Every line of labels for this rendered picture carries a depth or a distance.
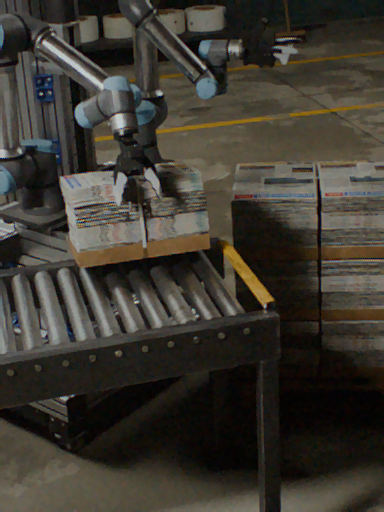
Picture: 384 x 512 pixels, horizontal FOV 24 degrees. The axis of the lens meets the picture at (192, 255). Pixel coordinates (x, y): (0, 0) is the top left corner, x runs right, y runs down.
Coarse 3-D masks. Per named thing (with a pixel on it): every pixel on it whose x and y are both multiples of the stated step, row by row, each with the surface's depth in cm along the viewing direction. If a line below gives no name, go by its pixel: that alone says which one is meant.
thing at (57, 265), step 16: (160, 256) 271; (208, 256) 275; (0, 272) 263; (16, 272) 263; (32, 272) 263; (48, 272) 264; (224, 272) 279; (32, 288) 264; (80, 288) 268; (128, 288) 272; (64, 304) 269
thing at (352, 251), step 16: (240, 256) 309; (256, 256) 308; (272, 256) 308; (288, 256) 307; (304, 256) 307; (336, 256) 306; (352, 256) 305; (368, 256) 305; (336, 320) 315; (352, 320) 315; (240, 368) 327; (288, 368) 325; (304, 368) 324; (320, 368) 325; (336, 368) 323; (352, 368) 323; (368, 368) 322
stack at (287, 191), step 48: (240, 192) 306; (288, 192) 303; (336, 192) 301; (240, 240) 307; (288, 240) 305; (336, 240) 304; (240, 288) 313; (288, 288) 312; (336, 288) 310; (288, 336) 320; (336, 336) 319; (240, 384) 329; (288, 384) 328; (336, 384) 326
